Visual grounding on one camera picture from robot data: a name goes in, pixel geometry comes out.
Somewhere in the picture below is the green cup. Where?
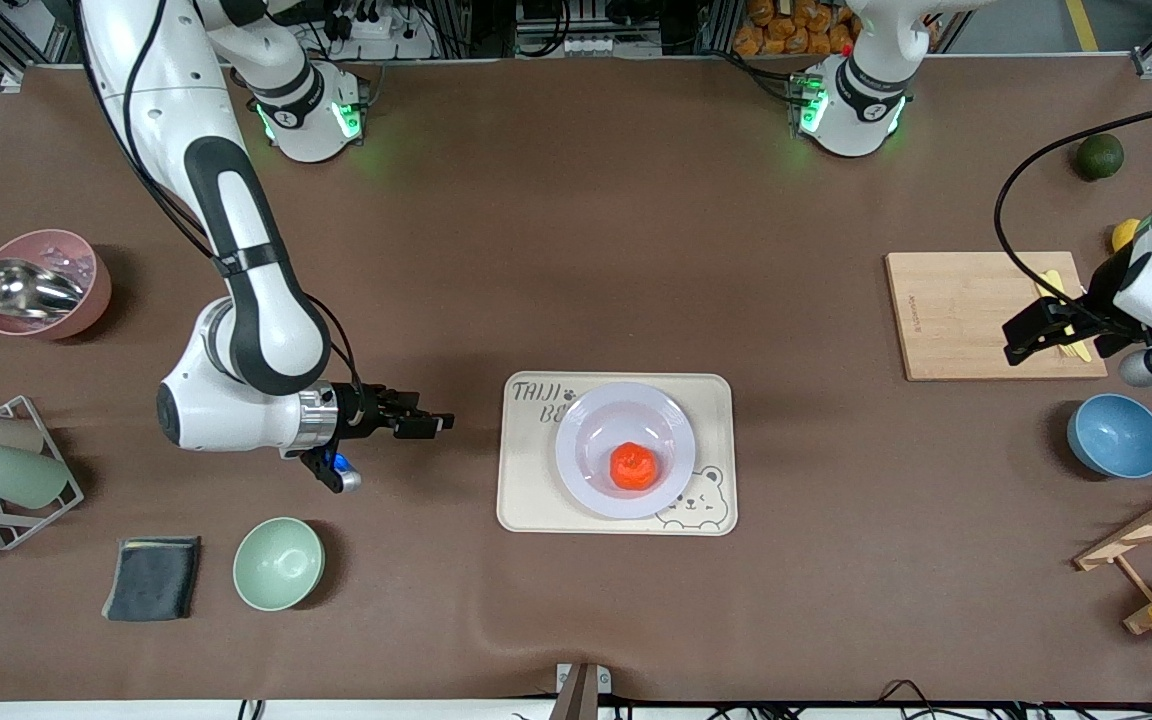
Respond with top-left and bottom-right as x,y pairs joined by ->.
0,443 -> 70,509

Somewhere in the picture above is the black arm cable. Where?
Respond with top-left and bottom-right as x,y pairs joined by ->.
76,0 -> 364,389
993,107 -> 1152,323

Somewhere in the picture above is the metal scoop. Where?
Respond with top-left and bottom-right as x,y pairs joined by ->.
0,258 -> 87,322

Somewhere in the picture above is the lavender round plate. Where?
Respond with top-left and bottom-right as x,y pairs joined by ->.
555,382 -> 697,520

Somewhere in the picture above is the yellow plastic fork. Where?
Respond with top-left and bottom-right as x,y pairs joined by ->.
1046,269 -> 1094,364
1034,272 -> 1083,359

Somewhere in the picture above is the white power strip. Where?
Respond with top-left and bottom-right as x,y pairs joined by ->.
331,0 -> 437,61

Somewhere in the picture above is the wooden cup stand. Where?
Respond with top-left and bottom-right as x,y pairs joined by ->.
1073,470 -> 1152,636

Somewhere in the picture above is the green bowl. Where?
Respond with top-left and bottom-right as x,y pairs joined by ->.
232,516 -> 325,612

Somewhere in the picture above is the pink bowl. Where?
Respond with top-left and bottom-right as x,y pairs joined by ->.
0,229 -> 113,341

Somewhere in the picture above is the grey folded cloth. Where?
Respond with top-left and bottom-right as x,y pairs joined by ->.
101,536 -> 203,623

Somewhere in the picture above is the white socket block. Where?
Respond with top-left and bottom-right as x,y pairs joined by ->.
564,35 -> 663,58

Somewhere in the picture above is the dark green avocado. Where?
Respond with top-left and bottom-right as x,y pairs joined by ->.
1076,133 -> 1126,183

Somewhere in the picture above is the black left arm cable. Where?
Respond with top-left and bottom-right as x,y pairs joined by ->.
993,107 -> 1152,323

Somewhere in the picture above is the wooden cutting board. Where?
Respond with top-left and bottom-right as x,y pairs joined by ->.
885,251 -> 1109,382

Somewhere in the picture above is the cream bear print tray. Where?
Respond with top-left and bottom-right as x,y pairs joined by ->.
496,372 -> 739,537

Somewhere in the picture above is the bag of oranges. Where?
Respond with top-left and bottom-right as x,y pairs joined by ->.
733,0 -> 862,58

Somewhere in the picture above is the orange mandarin fruit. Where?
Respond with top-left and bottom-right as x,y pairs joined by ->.
609,443 -> 658,491

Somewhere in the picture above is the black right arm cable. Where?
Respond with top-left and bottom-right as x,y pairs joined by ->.
76,0 -> 364,389

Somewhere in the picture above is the grey wire cup rack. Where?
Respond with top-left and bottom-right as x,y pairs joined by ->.
0,395 -> 85,552

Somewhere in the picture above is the blue bowl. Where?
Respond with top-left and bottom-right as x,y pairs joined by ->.
1067,393 -> 1152,480

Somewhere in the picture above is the metal camera bracket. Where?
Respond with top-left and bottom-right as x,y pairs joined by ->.
548,662 -> 613,720

